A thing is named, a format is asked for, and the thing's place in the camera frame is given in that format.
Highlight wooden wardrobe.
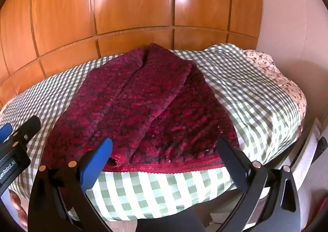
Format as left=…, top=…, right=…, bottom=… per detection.
left=0, top=0, right=264, bottom=106

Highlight black object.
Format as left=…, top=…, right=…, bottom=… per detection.
left=316, top=136, right=328, bottom=161

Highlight floral bed sheet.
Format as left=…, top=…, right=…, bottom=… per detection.
left=242, top=49, right=307, bottom=123

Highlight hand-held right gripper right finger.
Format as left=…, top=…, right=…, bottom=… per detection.
left=217, top=138, right=301, bottom=232

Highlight dark red patterned pants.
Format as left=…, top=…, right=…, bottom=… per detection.
left=41, top=43, right=240, bottom=209

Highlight green checked bed sheet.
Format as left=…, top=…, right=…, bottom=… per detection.
left=0, top=43, right=299, bottom=222

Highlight person's left hand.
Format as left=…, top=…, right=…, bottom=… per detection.
left=9, top=190, right=28, bottom=230

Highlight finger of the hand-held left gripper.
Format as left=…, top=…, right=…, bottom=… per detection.
left=0, top=123, right=12, bottom=143
left=13, top=115, right=42, bottom=145

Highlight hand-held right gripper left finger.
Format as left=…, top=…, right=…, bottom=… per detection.
left=28, top=138, right=113, bottom=232

